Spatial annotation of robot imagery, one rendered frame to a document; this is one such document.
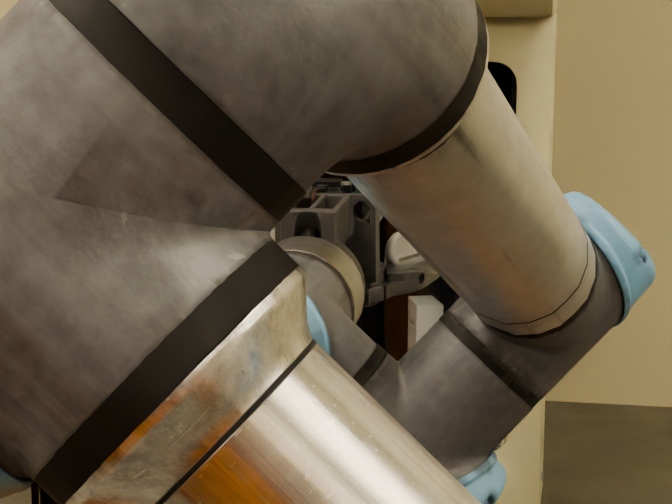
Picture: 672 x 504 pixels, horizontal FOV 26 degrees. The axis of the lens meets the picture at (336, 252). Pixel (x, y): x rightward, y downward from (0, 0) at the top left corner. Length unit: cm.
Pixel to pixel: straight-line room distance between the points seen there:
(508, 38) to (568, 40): 43
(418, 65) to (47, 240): 14
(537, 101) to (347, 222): 37
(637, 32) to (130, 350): 132
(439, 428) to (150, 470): 37
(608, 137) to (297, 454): 129
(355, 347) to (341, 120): 36
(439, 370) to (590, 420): 89
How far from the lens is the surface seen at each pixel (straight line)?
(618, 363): 179
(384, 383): 82
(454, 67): 53
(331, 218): 93
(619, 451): 161
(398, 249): 104
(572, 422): 169
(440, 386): 82
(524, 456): 137
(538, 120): 130
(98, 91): 45
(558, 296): 76
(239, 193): 47
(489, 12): 127
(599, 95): 173
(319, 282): 85
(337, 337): 82
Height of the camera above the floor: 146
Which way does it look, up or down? 12 degrees down
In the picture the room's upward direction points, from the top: straight up
